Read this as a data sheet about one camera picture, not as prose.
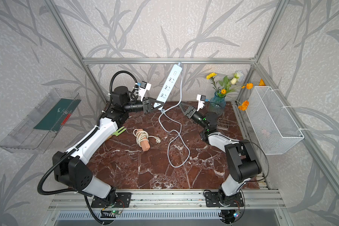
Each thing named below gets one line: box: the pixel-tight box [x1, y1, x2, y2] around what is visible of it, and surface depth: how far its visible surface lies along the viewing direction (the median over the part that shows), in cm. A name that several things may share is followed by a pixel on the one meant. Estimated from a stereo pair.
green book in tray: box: [33, 98, 82, 132], surface depth 71 cm
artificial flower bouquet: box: [205, 70, 267, 111], surface depth 100 cm
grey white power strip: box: [153, 64, 183, 111], surface depth 67 cm
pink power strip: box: [136, 128, 151, 152], surface depth 92 cm
